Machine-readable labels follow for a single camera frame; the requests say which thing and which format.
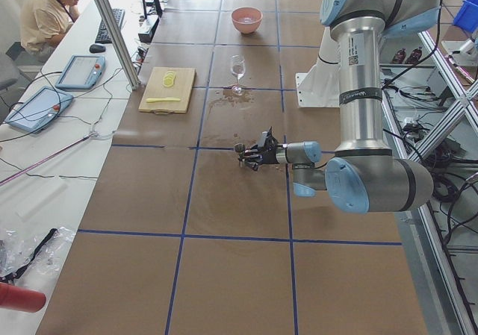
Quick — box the blue plastic bin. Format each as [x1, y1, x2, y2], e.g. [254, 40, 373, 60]
[453, 0, 478, 32]

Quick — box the aluminium frame post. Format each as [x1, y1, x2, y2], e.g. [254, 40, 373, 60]
[94, 0, 140, 90]

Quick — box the pink bowl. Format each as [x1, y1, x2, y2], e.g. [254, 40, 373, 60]
[231, 7, 263, 34]

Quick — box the bamboo cutting board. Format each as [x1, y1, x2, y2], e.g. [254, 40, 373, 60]
[138, 67, 196, 114]

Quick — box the clear wine glass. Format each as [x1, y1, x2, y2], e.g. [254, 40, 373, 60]
[230, 55, 246, 96]

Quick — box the teach pendant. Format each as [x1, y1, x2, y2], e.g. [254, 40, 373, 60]
[4, 87, 73, 134]
[55, 55, 105, 91]

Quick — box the near teach pendant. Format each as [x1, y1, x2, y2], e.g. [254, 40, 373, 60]
[4, 87, 73, 134]

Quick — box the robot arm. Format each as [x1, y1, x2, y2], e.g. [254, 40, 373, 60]
[235, 0, 441, 213]

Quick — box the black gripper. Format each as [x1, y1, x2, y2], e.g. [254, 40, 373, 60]
[241, 128, 279, 171]

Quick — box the black strap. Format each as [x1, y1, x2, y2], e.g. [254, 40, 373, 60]
[0, 228, 59, 284]

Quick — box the black computer mouse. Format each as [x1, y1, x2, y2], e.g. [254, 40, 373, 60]
[89, 43, 106, 54]

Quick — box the black keyboard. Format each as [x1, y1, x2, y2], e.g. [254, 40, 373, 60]
[94, 7, 126, 45]

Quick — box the far teach pendant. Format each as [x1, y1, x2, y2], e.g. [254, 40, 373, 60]
[55, 55, 105, 91]

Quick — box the pink metal rod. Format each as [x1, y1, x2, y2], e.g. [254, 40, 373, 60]
[0, 133, 95, 187]

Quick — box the person in beige shirt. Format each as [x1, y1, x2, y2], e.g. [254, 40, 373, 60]
[20, 0, 79, 63]

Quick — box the clear plastic bag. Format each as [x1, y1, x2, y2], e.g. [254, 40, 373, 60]
[1, 227, 76, 286]

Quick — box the red cylinder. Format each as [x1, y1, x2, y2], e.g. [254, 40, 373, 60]
[1, 283, 46, 313]

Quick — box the clear ice cubes pile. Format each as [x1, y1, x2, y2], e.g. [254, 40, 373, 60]
[238, 16, 258, 25]

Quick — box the yellow plastic knife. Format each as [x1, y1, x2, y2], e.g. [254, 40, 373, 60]
[146, 97, 181, 103]

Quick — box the steel jigger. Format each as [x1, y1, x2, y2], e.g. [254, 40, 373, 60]
[234, 143, 252, 166]

